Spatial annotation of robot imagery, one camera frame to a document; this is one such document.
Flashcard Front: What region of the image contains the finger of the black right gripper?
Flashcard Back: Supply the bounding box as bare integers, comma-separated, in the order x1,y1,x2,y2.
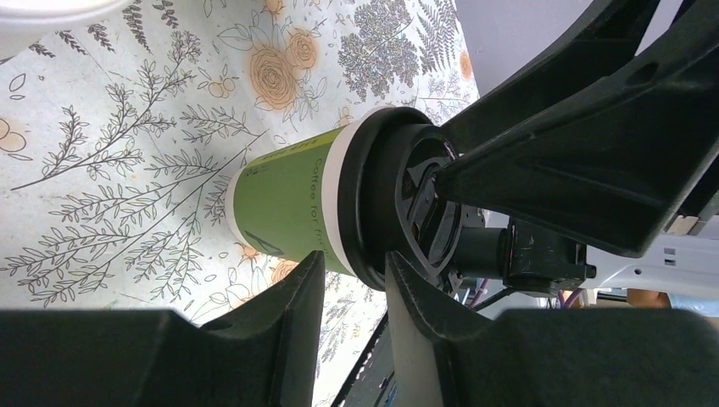
436,11,718,258
441,1,659,153

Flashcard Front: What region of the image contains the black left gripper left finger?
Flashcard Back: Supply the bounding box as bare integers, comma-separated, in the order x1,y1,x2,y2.
1,251,325,406

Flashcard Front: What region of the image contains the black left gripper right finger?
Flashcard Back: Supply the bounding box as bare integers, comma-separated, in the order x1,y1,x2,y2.
385,252,718,406

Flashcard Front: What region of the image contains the black coffee lid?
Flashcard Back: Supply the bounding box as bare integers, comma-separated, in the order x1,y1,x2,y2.
337,107,463,291

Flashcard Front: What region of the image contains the white coffee lid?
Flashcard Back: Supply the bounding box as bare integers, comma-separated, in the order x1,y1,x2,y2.
1,0,129,63

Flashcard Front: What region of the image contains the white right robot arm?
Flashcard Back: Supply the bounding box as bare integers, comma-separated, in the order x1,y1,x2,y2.
437,1,718,297

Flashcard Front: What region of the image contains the floral tablecloth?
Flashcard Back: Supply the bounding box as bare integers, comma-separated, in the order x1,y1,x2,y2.
1,1,477,406

